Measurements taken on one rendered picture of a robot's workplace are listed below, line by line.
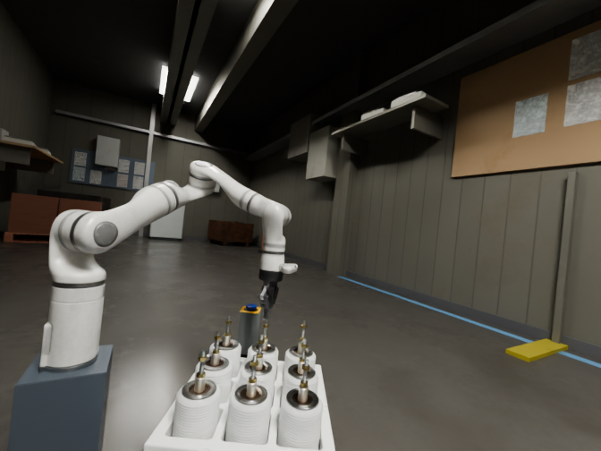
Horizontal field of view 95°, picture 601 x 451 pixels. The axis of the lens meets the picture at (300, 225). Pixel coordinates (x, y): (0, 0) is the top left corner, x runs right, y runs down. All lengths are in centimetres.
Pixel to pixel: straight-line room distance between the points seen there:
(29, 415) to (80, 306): 20
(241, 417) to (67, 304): 42
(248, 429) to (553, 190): 254
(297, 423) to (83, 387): 44
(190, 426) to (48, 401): 27
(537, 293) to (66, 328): 271
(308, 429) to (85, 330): 51
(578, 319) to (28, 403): 274
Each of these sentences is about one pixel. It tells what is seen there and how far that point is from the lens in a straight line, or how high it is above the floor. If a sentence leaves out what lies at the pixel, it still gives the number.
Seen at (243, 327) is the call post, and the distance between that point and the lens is 109.
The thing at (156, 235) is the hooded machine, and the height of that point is 9.
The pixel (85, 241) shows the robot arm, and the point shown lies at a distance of 70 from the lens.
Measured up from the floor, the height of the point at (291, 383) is 24.
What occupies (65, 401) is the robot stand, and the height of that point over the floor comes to 25.
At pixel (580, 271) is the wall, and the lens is 267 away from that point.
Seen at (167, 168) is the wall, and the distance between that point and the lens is 790.
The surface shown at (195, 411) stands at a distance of 74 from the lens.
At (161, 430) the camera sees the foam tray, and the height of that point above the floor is 18.
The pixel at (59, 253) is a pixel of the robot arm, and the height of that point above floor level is 54.
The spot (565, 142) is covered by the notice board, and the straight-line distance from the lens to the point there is 280.
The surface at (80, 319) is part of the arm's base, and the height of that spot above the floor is 40.
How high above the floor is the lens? 64
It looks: level
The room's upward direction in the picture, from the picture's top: 6 degrees clockwise
